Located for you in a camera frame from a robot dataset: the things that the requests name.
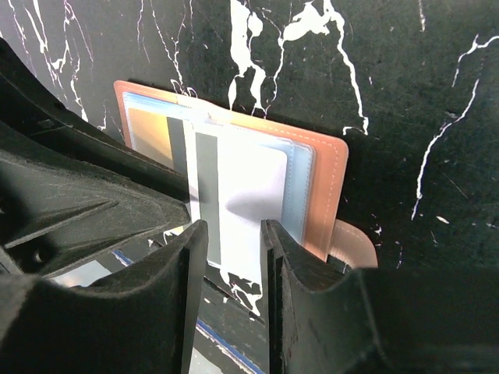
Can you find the pink leather card holder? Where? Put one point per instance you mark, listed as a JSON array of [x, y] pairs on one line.
[[325, 235]]

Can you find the silver VIP card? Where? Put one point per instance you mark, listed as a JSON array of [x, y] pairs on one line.
[[236, 180]]

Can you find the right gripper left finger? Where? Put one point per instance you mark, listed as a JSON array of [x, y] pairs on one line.
[[141, 319]]

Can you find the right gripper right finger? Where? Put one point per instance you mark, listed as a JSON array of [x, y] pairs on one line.
[[370, 320]]

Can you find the gold magnetic stripe card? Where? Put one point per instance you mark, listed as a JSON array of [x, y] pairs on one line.
[[158, 137]]

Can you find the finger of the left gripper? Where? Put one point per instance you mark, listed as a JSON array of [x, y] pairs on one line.
[[69, 192]]

